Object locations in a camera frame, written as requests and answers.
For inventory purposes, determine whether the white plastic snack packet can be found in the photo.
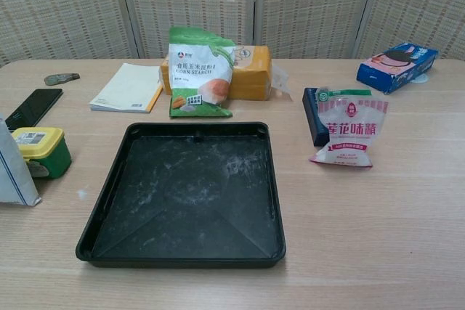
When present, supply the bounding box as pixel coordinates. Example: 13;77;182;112
0;113;42;207

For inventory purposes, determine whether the black square plastic tray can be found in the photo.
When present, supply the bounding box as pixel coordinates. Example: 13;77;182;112
75;121;287;270

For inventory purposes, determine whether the pink white sugar bag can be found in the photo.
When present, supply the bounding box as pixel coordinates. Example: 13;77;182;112
308;87;389;169

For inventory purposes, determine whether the yellow orange food package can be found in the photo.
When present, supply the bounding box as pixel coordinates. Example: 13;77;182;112
159;45;273;102

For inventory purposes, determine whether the green corn starch bag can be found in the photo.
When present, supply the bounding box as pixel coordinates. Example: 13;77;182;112
168;25;236;119

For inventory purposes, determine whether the dark blue slim box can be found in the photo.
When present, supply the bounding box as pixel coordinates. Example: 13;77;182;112
302;87;332;147

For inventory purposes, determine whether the white paper notebook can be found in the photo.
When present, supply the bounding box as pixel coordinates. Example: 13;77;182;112
89;62;163;114

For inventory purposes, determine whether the woven folding screen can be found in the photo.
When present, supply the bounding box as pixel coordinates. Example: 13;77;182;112
0;0;465;68

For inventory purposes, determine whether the blue cookie box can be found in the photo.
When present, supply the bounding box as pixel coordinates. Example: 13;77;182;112
355;41;440;95

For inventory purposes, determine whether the green tub yellow lid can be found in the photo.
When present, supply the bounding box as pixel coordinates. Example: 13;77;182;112
10;126;73;180

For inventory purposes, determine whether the black smartphone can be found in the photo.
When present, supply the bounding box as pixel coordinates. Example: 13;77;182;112
4;88;64;131

